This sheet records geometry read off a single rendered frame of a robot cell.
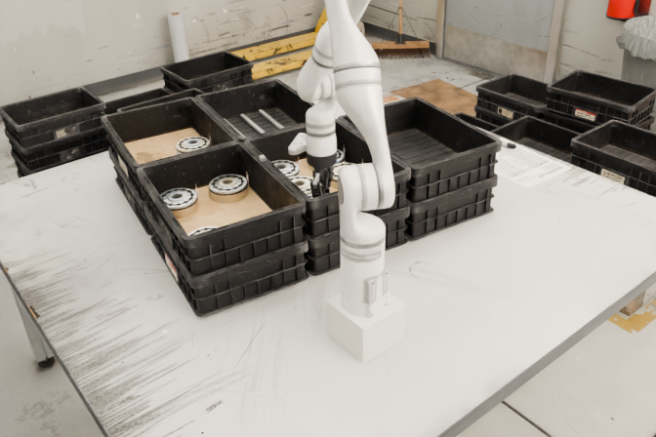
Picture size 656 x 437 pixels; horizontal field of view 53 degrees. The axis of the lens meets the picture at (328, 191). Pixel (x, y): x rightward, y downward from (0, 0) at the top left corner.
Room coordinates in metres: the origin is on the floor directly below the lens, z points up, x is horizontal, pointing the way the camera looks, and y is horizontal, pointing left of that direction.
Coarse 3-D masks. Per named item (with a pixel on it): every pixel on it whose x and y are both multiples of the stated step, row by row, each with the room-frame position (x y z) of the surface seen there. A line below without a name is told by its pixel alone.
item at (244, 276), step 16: (144, 208) 1.50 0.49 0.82; (160, 240) 1.42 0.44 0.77; (160, 256) 1.43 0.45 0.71; (272, 256) 1.27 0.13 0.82; (288, 256) 1.29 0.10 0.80; (224, 272) 1.21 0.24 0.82; (240, 272) 1.23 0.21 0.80; (256, 272) 1.26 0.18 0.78; (272, 272) 1.28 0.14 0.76; (288, 272) 1.30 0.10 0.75; (304, 272) 1.32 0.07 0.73; (192, 288) 1.18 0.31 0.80; (208, 288) 1.20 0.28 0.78; (224, 288) 1.22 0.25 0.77; (240, 288) 1.24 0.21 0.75; (256, 288) 1.26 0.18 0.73; (272, 288) 1.28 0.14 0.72; (192, 304) 1.23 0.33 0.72; (208, 304) 1.20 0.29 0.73; (224, 304) 1.22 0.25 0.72
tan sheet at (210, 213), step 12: (204, 192) 1.56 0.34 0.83; (252, 192) 1.55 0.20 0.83; (204, 204) 1.50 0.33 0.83; (216, 204) 1.49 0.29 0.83; (228, 204) 1.49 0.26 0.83; (240, 204) 1.49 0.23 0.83; (252, 204) 1.49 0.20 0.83; (264, 204) 1.48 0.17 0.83; (192, 216) 1.44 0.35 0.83; (204, 216) 1.44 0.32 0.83; (216, 216) 1.43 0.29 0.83; (228, 216) 1.43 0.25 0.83; (240, 216) 1.43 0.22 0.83; (252, 216) 1.43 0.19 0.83; (192, 228) 1.38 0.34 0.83
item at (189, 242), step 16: (240, 144) 1.64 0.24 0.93; (176, 160) 1.56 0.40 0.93; (256, 160) 1.54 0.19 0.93; (144, 176) 1.48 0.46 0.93; (272, 176) 1.45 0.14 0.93; (288, 192) 1.38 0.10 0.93; (160, 208) 1.33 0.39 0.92; (288, 208) 1.30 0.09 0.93; (304, 208) 1.31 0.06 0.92; (176, 224) 1.24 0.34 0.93; (240, 224) 1.23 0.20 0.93; (256, 224) 1.25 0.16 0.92; (192, 240) 1.18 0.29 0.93; (208, 240) 1.20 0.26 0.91
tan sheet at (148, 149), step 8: (192, 128) 1.99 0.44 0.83; (160, 136) 1.93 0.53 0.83; (168, 136) 1.93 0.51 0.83; (176, 136) 1.93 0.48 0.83; (184, 136) 1.93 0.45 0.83; (192, 136) 1.93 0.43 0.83; (128, 144) 1.88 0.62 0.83; (136, 144) 1.87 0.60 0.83; (144, 144) 1.87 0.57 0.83; (152, 144) 1.87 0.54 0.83; (160, 144) 1.87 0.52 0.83; (168, 144) 1.87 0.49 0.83; (136, 152) 1.82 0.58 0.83; (144, 152) 1.82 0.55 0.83; (152, 152) 1.82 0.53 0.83; (160, 152) 1.81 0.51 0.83; (168, 152) 1.81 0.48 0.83; (176, 152) 1.81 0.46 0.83; (136, 160) 1.77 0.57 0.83; (144, 160) 1.76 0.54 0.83; (152, 160) 1.76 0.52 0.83
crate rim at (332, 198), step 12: (336, 120) 1.78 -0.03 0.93; (276, 132) 1.72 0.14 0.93; (288, 132) 1.72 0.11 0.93; (348, 132) 1.71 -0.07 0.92; (276, 168) 1.50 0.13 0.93; (408, 168) 1.47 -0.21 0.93; (288, 180) 1.43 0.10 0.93; (396, 180) 1.43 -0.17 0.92; (300, 192) 1.37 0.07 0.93; (336, 192) 1.36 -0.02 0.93; (312, 204) 1.32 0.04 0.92; (324, 204) 1.34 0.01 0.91
